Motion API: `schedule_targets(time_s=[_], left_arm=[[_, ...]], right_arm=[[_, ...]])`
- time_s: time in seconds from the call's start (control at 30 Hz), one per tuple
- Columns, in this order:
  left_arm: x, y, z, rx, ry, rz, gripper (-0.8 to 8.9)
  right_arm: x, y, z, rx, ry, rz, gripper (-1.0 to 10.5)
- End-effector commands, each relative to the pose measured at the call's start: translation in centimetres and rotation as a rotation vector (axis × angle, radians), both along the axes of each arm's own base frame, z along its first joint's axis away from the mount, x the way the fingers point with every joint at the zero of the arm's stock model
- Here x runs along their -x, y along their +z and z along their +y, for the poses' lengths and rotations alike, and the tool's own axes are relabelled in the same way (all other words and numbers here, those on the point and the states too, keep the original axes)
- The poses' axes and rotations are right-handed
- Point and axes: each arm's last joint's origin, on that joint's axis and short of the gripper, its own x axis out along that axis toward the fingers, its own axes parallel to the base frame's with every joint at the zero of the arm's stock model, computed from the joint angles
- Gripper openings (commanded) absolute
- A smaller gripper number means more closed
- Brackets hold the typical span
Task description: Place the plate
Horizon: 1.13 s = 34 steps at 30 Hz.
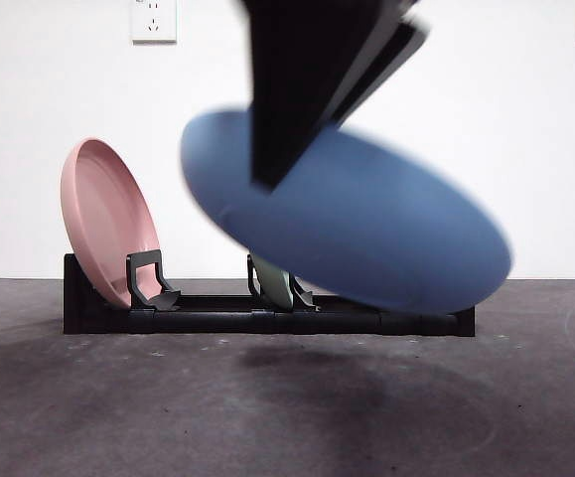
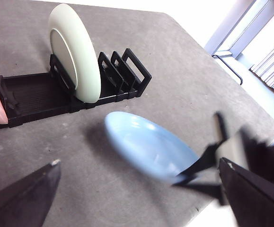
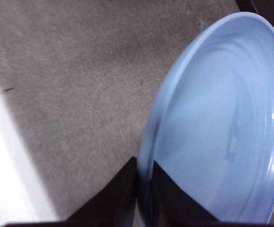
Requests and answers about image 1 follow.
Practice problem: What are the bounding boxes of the blue round plate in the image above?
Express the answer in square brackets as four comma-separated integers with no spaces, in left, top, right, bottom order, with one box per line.
[179,108,515,316]

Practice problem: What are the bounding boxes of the green round plate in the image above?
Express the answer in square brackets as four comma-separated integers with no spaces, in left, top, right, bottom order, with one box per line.
[253,253,294,310]

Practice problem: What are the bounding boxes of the pink round plate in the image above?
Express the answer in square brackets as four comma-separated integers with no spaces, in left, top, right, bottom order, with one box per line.
[60,137,162,309]

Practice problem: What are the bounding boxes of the black plastic plate rack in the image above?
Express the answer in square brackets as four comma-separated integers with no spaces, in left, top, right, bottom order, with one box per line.
[63,250,478,338]

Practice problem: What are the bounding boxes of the white wall socket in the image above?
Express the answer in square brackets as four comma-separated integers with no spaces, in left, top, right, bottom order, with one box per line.
[131,0,179,46]

